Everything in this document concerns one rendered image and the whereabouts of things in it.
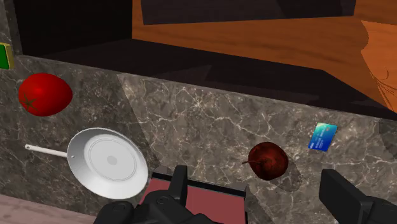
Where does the blue card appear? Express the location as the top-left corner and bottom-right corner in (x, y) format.
(307, 122), (338, 153)

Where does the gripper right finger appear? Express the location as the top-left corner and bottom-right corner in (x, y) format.
(318, 169), (397, 224)

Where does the red flat box black rim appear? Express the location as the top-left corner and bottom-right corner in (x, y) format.
(139, 165), (251, 224)

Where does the white frying pan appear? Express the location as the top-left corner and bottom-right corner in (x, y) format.
(24, 127), (150, 200)

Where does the red tomato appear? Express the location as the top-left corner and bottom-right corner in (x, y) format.
(18, 73), (74, 117)

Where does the green block with yellow edge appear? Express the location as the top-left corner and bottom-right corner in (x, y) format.
(0, 43), (15, 70)

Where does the dark red apple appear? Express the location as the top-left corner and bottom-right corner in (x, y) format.
(242, 141), (289, 181)

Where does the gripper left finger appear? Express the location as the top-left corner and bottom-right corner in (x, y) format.
(93, 165), (189, 224)

